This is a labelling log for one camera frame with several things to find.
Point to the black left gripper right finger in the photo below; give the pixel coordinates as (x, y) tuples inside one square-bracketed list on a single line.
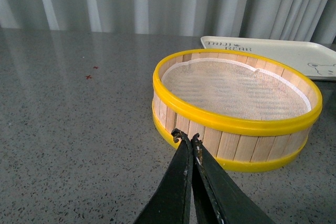
[(217, 197)]

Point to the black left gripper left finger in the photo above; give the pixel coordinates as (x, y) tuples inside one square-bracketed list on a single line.
[(172, 200)]

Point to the white bear tray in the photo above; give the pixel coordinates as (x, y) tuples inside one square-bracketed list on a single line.
[(313, 60)]

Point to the grey pleated curtain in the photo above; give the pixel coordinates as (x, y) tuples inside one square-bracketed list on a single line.
[(300, 20)]

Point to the white steamer cloth liner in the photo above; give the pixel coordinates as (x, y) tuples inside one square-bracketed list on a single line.
[(235, 89)]

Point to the yellow rimmed bamboo steamer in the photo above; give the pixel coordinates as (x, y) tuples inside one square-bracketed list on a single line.
[(237, 144)]

